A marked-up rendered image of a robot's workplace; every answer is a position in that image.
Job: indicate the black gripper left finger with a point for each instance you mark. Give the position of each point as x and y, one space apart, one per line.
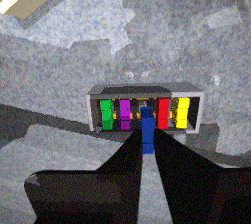
113 187

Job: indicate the grey fuse block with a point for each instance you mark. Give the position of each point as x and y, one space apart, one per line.
184 113

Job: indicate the cream shallow tray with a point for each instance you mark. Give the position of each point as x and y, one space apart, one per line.
19 8

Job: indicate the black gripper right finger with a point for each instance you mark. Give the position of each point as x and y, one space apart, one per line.
196 188

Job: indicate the red fuse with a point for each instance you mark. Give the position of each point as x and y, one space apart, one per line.
162 106

